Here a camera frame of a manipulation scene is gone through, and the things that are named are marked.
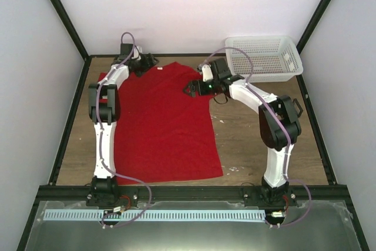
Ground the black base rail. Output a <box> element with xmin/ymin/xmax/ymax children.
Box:
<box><xmin>35</xmin><ymin>185</ymin><xmax>353</xmax><ymax>208</ymax></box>

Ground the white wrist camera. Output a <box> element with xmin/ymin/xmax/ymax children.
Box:
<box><xmin>132</xmin><ymin>46</ymin><xmax>142</xmax><ymax>60</ymax></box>
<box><xmin>197</xmin><ymin>63</ymin><xmax>213</xmax><ymax>82</ymax></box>

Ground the light blue cable duct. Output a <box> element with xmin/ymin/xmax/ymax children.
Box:
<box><xmin>42</xmin><ymin>209</ymin><xmax>266</xmax><ymax>223</ymax></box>

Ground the black brooch box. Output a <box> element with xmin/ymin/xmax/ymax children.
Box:
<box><xmin>293</xmin><ymin>98</ymin><xmax>304</xmax><ymax>118</ymax></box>

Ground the white plastic basket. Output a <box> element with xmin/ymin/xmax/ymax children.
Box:
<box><xmin>224</xmin><ymin>35</ymin><xmax>303</xmax><ymax>83</ymax></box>

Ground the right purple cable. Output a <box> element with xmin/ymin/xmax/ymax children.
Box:
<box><xmin>205</xmin><ymin>46</ymin><xmax>313</xmax><ymax>228</ymax></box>

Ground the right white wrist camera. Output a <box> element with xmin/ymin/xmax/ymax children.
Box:
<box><xmin>197</xmin><ymin>63</ymin><xmax>213</xmax><ymax>82</ymax></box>

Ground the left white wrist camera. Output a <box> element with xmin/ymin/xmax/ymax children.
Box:
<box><xmin>132</xmin><ymin>46</ymin><xmax>142</xmax><ymax>60</ymax></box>

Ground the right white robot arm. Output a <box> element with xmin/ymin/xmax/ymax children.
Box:
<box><xmin>183</xmin><ymin>59</ymin><xmax>301</xmax><ymax>206</ymax></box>

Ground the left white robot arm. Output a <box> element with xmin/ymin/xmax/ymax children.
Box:
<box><xmin>88</xmin><ymin>43</ymin><xmax>158</xmax><ymax>206</ymax></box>

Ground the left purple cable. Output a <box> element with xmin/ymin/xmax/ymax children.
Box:
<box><xmin>96</xmin><ymin>31</ymin><xmax>153</xmax><ymax>228</ymax></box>

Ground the purple cable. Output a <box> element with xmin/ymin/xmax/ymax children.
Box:
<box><xmin>96</xmin><ymin>31</ymin><xmax>153</xmax><ymax>228</ymax></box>
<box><xmin>205</xmin><ymin>46</ymin><xmax>313</xmax><ymax>228</ymax></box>

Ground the red t-shirt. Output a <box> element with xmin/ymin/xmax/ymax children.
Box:
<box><xmin>114</xmin><ymin>62</ymin><xmax>223</xmax><ymax>183</ymax></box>

